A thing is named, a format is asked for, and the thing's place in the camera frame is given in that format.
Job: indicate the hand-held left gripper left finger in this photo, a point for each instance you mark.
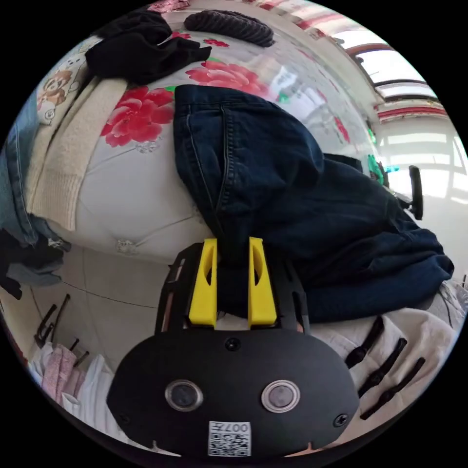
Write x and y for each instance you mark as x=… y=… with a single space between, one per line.
x=202 y=292

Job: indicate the dark blue jeans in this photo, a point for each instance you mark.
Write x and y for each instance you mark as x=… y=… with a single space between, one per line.
x=292 y=204

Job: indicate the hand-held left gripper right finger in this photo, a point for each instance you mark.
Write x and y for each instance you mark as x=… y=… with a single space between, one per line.
x=264 y=296

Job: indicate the window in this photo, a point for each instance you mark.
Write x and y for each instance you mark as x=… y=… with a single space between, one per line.
x=398 y=76

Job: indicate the dark grey knitted garment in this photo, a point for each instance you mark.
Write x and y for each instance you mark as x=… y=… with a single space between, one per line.
x=230 y=25

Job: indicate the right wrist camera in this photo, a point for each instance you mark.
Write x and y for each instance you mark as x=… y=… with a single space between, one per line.
x=416 y=190

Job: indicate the person's body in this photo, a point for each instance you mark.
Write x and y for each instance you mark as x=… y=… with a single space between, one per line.
x=402 y=329

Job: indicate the drying rack with clothes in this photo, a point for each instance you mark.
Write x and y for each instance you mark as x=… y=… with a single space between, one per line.
x=69 y=369

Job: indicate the bed with flowered sheet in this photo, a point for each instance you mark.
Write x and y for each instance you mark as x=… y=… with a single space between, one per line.
x=128 y=204

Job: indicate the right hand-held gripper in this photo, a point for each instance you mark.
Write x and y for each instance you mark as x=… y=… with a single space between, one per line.
x=400 y=200

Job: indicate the pile of clothes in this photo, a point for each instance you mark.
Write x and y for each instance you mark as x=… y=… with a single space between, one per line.
x=58 y=164

